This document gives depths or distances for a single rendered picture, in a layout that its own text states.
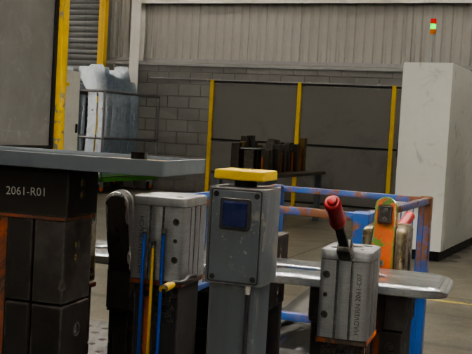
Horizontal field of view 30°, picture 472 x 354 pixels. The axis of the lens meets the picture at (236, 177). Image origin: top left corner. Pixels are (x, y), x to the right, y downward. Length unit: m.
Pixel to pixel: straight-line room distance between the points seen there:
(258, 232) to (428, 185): 8.13
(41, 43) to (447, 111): 5.09
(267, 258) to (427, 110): 8.13
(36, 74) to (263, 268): 4.00
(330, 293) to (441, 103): 7.97
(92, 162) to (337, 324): 0.38
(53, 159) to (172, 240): 0.23
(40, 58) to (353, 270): 3.95
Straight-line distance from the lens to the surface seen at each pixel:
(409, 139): 9.15
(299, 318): 3.19
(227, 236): 1.01
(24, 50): 4.84
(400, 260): 1.47
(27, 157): 1.07
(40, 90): 4.98
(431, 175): 9.10
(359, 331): 1.15
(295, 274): 1.28
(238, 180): 1.00
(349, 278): 1.14
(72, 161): 1.04
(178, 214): 1.19
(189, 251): 1.23
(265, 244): 1.01
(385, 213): 1.47
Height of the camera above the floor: 1.20
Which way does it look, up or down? 3 degrees down
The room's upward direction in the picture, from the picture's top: 3 degrees clockwise
